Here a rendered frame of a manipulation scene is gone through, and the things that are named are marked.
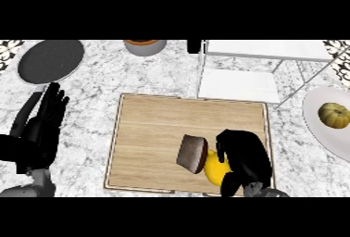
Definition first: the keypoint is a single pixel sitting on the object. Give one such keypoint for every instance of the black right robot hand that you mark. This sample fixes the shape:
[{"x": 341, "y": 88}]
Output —
[{"x": 246, "y": 154}]

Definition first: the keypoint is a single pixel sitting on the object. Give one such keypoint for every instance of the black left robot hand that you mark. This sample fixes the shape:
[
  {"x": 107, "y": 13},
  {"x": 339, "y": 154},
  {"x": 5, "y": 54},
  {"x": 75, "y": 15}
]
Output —
[{"x": 44, "y": 129}]

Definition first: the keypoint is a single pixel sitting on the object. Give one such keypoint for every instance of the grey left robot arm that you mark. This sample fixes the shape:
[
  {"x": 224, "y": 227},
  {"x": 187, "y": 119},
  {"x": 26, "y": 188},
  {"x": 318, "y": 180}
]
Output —
[{"x": 36, "y": 186}]

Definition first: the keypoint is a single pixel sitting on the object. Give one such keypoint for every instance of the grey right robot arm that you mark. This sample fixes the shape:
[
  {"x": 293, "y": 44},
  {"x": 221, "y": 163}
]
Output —
[{"x": 265, "y": 190}]

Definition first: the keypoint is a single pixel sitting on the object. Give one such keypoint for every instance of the yellow lemon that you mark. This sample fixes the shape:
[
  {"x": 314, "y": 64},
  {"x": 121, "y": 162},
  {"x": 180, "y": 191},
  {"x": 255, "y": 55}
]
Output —
[{"x": 215, "y": 172}]

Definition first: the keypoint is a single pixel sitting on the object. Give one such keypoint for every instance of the wooden tray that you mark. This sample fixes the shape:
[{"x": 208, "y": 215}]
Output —
[{"x": 183, "y": 142}]

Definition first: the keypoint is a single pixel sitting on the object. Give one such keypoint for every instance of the white tiered shelf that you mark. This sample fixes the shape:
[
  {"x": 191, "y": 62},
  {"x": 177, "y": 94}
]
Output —
[{"x": 255, "y": 68}]

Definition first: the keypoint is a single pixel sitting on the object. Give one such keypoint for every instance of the brown cake slice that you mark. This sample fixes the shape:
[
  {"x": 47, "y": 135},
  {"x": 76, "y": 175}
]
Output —
[{"x": 193, "y": 153}]

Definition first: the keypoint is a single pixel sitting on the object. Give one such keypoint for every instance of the white plate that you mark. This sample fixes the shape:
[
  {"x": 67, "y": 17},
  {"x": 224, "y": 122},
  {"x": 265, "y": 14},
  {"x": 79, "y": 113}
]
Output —
[{"x": 326, "y": 129}]

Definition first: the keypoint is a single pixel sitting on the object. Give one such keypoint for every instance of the dark grey round plate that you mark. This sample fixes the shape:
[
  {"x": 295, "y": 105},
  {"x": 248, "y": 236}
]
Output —
[{"x": 51, "y": 61}]

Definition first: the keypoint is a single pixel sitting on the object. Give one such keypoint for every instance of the small yellow-green pumpkin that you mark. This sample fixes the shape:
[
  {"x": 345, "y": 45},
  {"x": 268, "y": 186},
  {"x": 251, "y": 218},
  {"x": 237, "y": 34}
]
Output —
[{"x": 336, "y": 115}]

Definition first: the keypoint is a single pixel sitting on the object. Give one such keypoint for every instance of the grey pot with orange rim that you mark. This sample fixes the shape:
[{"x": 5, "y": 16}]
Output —
[{"x": 146, "y": 47}]

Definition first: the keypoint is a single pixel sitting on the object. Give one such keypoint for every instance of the black block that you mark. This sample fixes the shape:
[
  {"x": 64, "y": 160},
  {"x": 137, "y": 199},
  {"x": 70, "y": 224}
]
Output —
[{"x": 194, "y": 46}]

